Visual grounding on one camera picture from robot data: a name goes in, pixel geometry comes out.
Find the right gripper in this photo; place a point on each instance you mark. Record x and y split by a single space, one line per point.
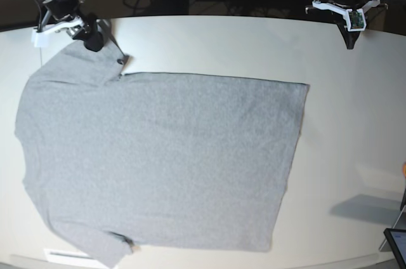
89 33

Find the grey T-shirt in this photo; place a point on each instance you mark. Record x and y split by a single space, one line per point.
191 161

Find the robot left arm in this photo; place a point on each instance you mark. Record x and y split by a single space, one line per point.
338 18

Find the orange object at edge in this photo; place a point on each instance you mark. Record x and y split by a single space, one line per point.
404 169

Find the tablet with stand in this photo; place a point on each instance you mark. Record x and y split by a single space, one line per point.
395 237

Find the white paper label strip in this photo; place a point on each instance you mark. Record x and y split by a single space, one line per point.
71 258

